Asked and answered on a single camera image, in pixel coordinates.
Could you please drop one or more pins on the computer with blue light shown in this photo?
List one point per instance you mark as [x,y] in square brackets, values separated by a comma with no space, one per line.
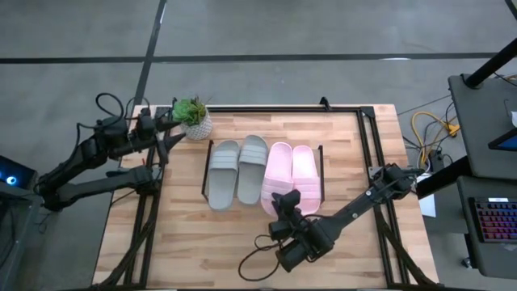
[16,174]

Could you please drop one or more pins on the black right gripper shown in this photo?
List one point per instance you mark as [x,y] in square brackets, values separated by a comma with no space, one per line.
[301,242]

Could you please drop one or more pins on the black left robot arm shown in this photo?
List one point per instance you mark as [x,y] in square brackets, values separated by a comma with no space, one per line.
[81,155]

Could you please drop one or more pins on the black diagonal bar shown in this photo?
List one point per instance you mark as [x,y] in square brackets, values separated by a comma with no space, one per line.
[444,178]

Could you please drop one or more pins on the wooden shelf black metal frame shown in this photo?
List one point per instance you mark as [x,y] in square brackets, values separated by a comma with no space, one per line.
[206,167]

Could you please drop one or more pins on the blue lit screen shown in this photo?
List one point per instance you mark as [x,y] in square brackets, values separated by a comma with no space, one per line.
[509,142]

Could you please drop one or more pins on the black round post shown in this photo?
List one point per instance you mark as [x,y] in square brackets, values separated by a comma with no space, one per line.
[490,62]

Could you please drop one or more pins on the backlit keyboard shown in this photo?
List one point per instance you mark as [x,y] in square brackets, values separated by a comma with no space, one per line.
[497,220]

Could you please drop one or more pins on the white paper sheet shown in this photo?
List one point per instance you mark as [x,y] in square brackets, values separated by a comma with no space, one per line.
[428,206]

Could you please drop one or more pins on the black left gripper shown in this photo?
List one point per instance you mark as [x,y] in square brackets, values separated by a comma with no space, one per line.
[135,146]

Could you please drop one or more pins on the grey rubber slide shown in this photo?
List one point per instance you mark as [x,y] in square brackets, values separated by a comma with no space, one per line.
[252,178]
[222,182]

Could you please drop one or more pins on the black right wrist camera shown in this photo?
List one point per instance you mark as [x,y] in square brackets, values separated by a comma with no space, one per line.
[290,201]

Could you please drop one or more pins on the black metal rig frame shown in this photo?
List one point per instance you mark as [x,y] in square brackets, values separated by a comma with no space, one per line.
[262,109]

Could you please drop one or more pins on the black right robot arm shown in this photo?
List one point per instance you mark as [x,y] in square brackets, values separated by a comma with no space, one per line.
[355,208]

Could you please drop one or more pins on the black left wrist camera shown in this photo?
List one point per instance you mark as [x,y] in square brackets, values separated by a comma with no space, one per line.
[145,123]

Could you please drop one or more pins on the dark grey side table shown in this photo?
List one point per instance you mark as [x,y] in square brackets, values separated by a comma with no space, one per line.
[16,226]

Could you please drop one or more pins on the pink rubber slide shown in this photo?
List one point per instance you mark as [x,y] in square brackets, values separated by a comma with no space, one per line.
[307,174]
[276,169]

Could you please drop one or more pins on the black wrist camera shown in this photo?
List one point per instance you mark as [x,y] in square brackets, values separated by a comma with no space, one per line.
[290,201]
[145,123]

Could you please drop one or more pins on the grey desk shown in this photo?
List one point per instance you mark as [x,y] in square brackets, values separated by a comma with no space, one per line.
[480,133]
[468,242]

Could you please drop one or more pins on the green succulent white patterned pot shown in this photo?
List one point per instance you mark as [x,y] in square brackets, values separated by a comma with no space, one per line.
[196,127]

